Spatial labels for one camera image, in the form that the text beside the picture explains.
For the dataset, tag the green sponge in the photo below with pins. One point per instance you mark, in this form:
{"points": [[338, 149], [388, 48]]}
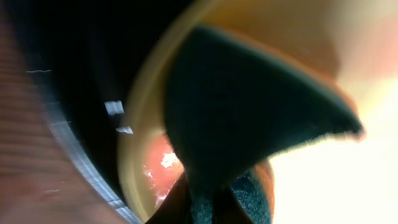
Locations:
{"points": [[228, 106]]}

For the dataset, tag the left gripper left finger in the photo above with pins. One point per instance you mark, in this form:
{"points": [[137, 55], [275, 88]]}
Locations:
{"points": [[175, 209]]}

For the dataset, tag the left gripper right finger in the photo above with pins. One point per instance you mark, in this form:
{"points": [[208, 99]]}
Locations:
{"points": [[227, 210]]}

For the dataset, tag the yellow plate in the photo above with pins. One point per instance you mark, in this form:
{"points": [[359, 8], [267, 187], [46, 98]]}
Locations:
{"points": [[350, 46]]}

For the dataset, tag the black round tray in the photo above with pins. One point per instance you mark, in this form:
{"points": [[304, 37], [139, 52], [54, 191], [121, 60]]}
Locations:
{"points": [[84, 56]]}

